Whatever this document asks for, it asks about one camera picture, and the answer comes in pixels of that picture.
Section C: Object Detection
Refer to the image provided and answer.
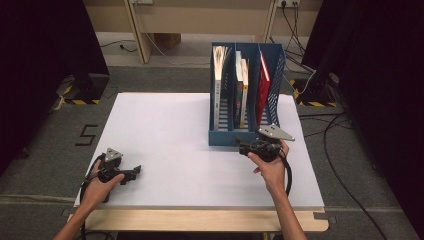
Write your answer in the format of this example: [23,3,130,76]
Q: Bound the teal night-scene book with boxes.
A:
[234,50,245,130]

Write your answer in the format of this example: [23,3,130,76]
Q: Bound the person's right hand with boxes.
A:
[247,139,291,198]

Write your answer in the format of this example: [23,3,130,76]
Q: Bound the white wall socket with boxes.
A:
[277,0,301,9]

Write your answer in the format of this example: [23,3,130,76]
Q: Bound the black curtain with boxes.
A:
[0,0,111,176]
[301,0,424,231]

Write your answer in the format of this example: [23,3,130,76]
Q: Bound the red book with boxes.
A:
[255,50,272,128]

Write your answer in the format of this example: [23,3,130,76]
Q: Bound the right hand-held gripper black cable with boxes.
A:
[279,154,294,198]

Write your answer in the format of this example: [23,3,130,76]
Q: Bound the black stand base striped tape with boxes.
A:
[289,71,342,108]
[55,72,111,106]

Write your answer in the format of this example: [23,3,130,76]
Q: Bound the left hand-held gripper black cable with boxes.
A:
[79,155,103,240]

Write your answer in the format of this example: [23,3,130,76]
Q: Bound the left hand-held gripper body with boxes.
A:
[96,147,124,184]

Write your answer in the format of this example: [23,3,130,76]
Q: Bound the blue file rack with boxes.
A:
[208,41,287,148]

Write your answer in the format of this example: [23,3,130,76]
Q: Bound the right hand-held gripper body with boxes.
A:
[244,123,296,164]

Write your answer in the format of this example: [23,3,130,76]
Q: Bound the white floor cable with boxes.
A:
[145,32,212,67]

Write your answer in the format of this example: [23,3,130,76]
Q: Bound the light wooden table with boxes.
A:
[68,92,330,233]

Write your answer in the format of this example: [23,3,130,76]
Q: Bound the beige wooden desk frame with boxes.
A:
[83,0,324,65]

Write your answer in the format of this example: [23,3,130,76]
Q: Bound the grey tape piece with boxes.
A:
[312,211,338,225]

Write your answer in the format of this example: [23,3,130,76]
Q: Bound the yellow book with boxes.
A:
[240,58,250,130]

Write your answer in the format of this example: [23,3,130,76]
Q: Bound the black floor cable with plug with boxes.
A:
[101,39,139,54]

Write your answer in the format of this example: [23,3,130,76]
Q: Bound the white book with picture grid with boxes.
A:
[212,45,233,132]

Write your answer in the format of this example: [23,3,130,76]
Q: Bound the hand-held gripper black cable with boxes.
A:
[79,155,103,240]
[279,154,294,198]

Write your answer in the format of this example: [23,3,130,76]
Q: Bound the person's left hand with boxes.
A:
[79,159,126,212]

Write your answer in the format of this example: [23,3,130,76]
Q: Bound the black cables on floor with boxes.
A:
[297,111,390,240]

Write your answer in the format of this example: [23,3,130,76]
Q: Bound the black cables from wall socket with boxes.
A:
[268,2,317,74]

